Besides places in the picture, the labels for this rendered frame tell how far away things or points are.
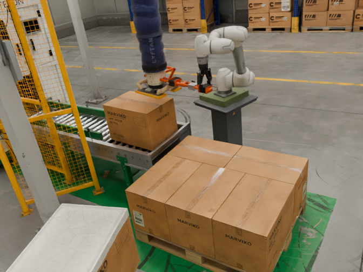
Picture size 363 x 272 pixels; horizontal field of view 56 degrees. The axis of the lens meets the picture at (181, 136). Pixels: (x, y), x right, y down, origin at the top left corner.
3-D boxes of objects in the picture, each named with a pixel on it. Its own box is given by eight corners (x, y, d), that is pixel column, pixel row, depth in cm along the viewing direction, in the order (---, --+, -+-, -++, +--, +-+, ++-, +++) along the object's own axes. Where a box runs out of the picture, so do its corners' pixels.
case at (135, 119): (111, 139, 360) (102, 104, 341) (136, 123, 387) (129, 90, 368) (153, 151, 326) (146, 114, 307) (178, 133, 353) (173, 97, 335)
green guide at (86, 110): (42, 106, 475) (40, 100, 470) (48, 102, 482) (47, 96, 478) (129, 122, 391) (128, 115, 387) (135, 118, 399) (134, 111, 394)
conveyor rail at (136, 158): (10, 133, 441) (5, 120, 432) (13, 131, 445) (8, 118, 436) (151, 172, 321) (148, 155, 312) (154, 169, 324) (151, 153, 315)
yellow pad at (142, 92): (135, 92, 320) (134, 87, 318) (143, 89, 326) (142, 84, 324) (159, 99, 298) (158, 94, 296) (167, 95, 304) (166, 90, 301)
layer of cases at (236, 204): (133, 226, 296) (125, 190, 277) (192, 167, 367) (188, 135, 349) (267, 279, 234) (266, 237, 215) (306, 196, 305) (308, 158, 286)
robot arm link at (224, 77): (218, 86, 371) (216, 66, 361) (235, 85, 365) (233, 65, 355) (215, 91, 357) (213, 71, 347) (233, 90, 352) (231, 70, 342)
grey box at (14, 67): (4, 79, 272) (-10, 41, 258) (9, 76, 276) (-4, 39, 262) (18, 80, 262) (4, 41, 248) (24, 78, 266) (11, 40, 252)
